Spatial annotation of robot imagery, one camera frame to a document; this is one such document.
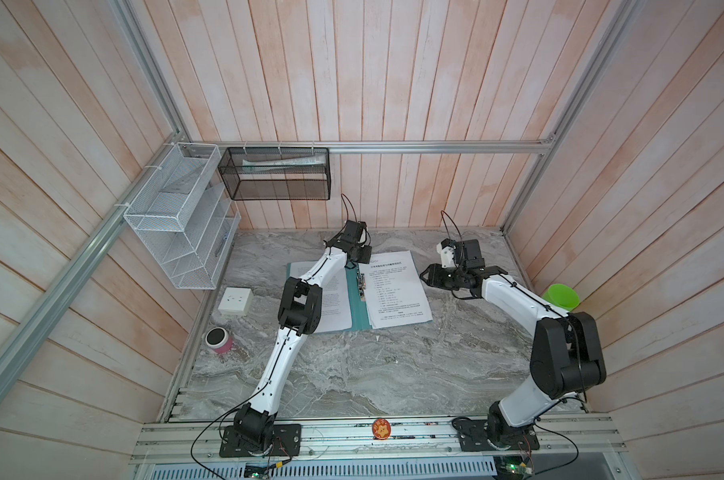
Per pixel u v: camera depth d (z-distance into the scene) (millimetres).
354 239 906
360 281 1042
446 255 844
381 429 748
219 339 854
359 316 955
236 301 953
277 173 1038
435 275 814
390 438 746
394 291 1017
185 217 732
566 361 460
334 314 960
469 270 705
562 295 828
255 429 636
